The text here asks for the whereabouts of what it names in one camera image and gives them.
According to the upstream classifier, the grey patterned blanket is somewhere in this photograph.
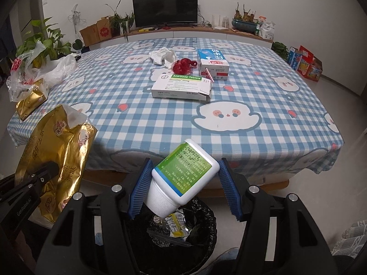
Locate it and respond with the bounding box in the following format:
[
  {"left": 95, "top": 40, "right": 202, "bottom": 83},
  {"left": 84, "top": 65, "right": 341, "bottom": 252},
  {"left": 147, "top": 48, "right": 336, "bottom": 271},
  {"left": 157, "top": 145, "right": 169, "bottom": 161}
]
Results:
[{"left": 328, "top": 219, "right": 367, "bottom": 260}]

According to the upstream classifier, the white medicine box green stripe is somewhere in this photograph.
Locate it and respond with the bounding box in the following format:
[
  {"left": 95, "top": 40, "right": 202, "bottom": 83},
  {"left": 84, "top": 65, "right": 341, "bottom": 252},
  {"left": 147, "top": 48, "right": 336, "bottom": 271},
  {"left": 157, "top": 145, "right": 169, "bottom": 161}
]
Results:
[{"left": 151, "top": 73, "right": 213, "bottom": 102}]

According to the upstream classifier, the blue and white milk carton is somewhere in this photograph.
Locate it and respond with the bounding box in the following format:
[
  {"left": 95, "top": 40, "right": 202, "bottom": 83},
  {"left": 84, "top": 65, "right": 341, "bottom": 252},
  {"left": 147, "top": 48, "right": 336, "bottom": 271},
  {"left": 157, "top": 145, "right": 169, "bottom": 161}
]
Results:
[{"left": 197, "top": 48, "right": 231, "bottom": 81}]

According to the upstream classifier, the small green potted plant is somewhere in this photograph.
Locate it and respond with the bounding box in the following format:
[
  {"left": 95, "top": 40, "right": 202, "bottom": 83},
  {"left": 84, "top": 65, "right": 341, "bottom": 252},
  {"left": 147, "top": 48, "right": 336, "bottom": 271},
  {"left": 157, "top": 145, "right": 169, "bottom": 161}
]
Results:
[{"left": 271, "top": 41, "right": 290, "bottom": 62}]

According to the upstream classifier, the blue planter with dried plants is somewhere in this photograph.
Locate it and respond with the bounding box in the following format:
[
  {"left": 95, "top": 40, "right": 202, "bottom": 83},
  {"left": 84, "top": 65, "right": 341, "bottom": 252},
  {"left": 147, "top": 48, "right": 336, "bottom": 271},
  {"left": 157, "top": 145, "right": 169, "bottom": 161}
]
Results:
[{"left": 232, "top": 2, "right": 259, "bottom": 35}]

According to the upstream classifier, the white medicine bottle green label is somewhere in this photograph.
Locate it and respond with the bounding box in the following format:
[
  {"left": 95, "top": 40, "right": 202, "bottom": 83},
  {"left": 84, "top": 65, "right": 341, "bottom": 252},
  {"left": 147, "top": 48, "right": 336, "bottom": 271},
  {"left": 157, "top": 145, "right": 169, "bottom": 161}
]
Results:
[{"left": 143, "top": 139, "right": 220, "bottom": 218}]

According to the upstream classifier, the trash bin with black bag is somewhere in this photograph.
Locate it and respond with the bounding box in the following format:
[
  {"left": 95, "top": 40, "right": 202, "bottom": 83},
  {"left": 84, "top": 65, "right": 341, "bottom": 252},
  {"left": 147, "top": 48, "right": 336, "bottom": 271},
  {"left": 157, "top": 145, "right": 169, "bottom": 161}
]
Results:
[{"left": 120, "top": 172, "right": 218, "bottom": 275}]

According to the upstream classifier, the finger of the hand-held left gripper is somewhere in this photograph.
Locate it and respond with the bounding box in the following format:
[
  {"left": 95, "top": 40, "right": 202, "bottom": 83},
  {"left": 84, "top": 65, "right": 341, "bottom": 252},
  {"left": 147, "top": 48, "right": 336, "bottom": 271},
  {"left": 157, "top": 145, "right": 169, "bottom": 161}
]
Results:
[{"left": 0, "top": 162, "right": 59, "bottom": 199}]

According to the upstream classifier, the small gold foil bag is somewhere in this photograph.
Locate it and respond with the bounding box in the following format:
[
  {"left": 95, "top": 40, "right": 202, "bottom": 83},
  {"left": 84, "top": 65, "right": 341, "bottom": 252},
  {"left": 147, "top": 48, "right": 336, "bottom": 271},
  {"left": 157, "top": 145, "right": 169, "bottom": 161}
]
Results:
[{"left": 16, "top": 79, "right": 49, "bottom": 121}]

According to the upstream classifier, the person's blue slipper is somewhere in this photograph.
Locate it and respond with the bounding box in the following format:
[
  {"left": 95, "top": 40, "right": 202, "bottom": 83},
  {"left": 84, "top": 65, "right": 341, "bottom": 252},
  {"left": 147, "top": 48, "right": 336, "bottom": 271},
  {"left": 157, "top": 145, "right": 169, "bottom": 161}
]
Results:
[{"left": 212, "top": 248, "right": 240, "bottom": 275}]

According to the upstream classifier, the tall gold snack bag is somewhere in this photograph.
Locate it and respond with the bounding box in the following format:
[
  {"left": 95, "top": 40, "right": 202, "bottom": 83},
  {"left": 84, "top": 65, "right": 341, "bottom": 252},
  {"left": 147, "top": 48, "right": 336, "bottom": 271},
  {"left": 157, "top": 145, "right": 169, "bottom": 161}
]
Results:
[{"left": 15, "top": 104, "right": 98, "bottom": 225}]

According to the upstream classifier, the black television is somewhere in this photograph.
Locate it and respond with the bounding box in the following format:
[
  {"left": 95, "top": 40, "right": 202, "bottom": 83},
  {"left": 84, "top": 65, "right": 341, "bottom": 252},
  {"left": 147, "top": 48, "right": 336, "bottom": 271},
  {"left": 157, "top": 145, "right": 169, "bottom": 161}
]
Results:
[{"left": 132, "top": 0, "right": 198, "bottom": 28}]

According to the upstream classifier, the red printed gift box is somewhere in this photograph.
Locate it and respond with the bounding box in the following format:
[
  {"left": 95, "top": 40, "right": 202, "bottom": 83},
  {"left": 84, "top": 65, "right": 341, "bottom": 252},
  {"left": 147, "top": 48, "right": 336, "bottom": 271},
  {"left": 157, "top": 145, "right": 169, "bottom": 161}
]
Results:
[{"left": 297, "top": 45, "right": 324, "bottom": 83}]

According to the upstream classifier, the white television cabinet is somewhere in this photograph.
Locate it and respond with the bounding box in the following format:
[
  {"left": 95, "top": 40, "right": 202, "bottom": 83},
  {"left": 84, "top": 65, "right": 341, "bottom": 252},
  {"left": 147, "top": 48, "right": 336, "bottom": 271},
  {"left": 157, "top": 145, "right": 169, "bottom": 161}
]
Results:
[{"left": 86, "top": 24, "right": 274, "bottom": 52}]

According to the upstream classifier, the green pothos plant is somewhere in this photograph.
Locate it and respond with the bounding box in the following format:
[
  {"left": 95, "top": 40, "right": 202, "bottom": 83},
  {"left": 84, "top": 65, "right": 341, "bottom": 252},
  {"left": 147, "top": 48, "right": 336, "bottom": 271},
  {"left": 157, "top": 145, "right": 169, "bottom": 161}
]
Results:
[{"left": 16, "top": 19, "right": 83, "bottom": 61}]

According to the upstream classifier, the plain brown cardboard box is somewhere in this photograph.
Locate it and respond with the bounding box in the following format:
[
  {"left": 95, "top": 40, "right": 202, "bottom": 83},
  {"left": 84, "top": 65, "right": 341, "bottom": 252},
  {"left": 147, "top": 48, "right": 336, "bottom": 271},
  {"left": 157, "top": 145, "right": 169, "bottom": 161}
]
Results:
[{"left": 79, "top": 24, "right": 99, "bottom": 45}]

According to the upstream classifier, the cardboard box with red print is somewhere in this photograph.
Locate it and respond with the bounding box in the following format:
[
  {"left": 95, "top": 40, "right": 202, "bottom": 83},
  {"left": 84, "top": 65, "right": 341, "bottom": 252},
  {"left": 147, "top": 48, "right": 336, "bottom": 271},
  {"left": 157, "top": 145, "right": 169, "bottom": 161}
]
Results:
[{"left": 96, "top": 16, "right": 113, "bottom": 42}]

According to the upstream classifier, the dried spindly plant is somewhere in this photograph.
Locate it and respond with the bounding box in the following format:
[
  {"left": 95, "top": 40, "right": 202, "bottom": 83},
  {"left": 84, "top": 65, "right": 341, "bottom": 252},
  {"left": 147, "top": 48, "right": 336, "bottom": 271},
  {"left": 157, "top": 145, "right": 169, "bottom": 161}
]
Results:
[{"left": 69, "top": 3, "right": 86, "bottom": 35}]

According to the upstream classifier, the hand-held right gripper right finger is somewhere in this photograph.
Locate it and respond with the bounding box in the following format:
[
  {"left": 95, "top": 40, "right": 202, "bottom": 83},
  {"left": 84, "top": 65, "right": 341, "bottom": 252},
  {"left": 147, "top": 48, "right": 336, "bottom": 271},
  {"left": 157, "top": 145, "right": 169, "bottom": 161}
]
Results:
[{"left": 218, "top": 157, "right": 340, "bottom": 275}]

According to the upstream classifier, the long leaf potted plant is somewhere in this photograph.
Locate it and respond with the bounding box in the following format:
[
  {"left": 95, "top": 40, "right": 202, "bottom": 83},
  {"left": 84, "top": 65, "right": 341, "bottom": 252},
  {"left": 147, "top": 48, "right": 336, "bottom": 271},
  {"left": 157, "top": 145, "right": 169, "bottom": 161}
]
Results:
[{"left": 105, "top": 0, "right": 135, "bottom": 42}]

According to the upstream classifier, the dark hanging clothing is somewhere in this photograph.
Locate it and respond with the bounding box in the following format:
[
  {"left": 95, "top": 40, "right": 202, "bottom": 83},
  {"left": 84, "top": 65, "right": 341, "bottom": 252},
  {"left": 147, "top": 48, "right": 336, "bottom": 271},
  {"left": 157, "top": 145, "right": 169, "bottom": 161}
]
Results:
[{"left": 0, "top": 20, "right": 18, "bottom": 63}]

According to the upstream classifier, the white plastic bag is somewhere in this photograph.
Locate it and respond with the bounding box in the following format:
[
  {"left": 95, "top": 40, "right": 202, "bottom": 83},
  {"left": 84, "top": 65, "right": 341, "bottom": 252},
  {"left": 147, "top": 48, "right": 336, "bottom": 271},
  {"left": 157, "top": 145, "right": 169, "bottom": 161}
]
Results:
[{"left": 34, "top": 54, "right": 78, "bottom": 88}]

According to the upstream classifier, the yellow and silver snack wrapper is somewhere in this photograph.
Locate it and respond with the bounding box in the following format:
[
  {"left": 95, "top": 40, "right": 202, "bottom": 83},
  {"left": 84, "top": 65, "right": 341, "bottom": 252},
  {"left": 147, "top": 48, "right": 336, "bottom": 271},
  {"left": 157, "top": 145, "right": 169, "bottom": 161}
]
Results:
[{"left": 165, "top": 210, "right": 190, "bottom": 238}]

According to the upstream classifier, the white tissue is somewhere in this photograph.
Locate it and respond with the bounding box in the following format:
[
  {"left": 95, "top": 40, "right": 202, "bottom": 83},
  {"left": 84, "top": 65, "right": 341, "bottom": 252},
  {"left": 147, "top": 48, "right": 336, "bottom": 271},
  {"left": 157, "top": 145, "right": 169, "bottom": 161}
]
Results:
[{"left": 148, "top": 47, "right": 178, "bottom": 67}]

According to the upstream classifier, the white router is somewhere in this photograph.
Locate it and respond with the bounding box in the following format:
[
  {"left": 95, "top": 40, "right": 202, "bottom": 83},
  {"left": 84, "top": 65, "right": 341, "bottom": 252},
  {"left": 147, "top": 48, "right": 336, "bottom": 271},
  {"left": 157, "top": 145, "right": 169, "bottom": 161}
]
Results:
[{"left": 211, "top": 14, "right": 230, "bottom": 31}]

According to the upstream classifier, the blue checkered tablecloth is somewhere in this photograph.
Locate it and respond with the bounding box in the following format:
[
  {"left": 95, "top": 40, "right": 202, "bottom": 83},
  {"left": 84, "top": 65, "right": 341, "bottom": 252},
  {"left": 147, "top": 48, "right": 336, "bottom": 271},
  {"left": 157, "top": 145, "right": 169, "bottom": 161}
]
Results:
[{"left": 7, "top": 37, "right": 345, "bottom": 175}]

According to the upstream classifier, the white paper bag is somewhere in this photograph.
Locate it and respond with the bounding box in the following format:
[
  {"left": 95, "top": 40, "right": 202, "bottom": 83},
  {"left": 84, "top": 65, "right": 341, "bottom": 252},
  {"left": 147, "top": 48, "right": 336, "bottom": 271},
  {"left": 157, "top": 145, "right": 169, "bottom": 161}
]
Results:
[{"left": 258, "top": 21, "right": 276, "bottom": 41}]

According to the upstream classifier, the red plastic net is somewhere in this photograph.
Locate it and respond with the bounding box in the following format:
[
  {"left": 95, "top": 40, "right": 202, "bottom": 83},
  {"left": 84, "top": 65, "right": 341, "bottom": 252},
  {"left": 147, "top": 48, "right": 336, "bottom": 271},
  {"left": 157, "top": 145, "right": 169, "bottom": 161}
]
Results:
[{"left": 172, "top": 58, "right": 198, "bottom": 75}]

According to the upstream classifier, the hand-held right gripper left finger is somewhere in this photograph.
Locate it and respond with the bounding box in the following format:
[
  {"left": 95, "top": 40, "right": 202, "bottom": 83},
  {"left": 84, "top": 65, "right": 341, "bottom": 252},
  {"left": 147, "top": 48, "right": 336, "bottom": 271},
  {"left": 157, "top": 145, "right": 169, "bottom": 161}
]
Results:
[{"left": 34, "top": 157, "right": 155, "bottom": 275}]

